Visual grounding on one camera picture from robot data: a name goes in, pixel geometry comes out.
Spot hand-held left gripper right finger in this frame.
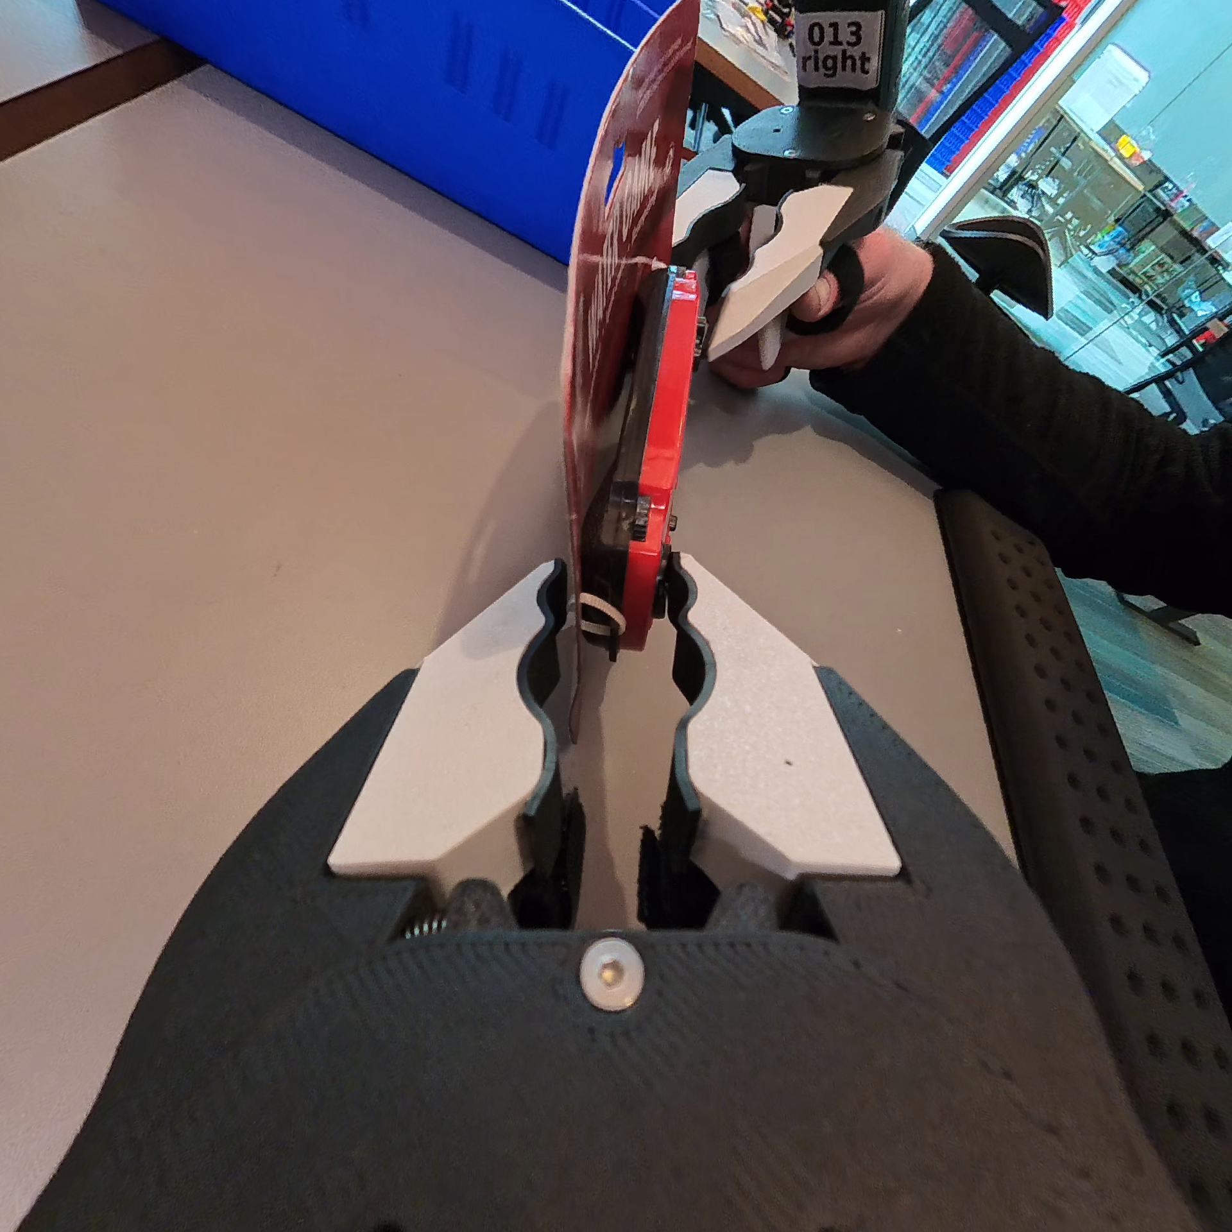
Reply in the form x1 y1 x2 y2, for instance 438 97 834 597
636 553 903 930

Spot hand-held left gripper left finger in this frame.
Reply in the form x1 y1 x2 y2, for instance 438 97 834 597
327 559 583 930

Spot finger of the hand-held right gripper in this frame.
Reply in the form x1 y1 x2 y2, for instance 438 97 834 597
671 164 749 257
709 183 858 358

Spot red handheld toy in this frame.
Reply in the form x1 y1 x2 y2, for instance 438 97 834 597
558 0 704 745

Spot person's right forearm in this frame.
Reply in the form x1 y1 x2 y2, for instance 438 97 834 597
808 245 1232 617

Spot person's right hand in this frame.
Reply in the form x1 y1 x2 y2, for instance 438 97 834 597
708 230 937 390

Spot wooden table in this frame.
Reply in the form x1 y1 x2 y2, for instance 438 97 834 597
692 0 802 109

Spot black office chair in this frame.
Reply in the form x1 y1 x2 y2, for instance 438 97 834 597
947 216 1057 321

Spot black perforated foam pad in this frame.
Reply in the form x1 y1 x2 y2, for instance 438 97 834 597
934 485 1232 1228

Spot blue plastic bin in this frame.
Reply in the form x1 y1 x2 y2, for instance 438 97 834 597
96 0 677 263

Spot person's black clothing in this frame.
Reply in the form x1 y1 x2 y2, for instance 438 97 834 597
1133 764 1232 964

